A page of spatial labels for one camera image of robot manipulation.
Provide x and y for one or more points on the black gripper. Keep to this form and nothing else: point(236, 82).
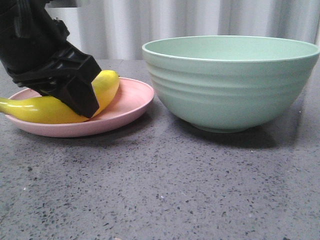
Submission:
point(36, 54)

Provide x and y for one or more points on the yellow banana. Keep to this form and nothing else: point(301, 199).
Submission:
point(50, 110)

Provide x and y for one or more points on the pink plate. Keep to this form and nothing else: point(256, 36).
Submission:
point(130, 102)

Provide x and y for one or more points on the green ribbed bowl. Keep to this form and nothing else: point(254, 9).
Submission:
point(225, 83)

